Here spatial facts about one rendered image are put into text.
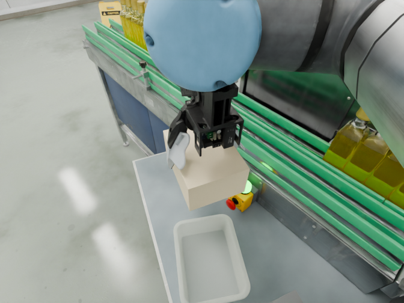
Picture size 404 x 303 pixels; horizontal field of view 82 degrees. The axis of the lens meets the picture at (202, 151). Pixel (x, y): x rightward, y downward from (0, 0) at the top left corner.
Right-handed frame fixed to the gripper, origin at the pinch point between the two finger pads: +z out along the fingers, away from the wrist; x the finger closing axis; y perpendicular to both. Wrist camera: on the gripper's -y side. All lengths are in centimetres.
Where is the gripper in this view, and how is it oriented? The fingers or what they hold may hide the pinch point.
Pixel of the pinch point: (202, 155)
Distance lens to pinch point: 47.9
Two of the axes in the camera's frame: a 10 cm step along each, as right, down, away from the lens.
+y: 3.7, 6.8, -6.3
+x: 9.3, -2.7, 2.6
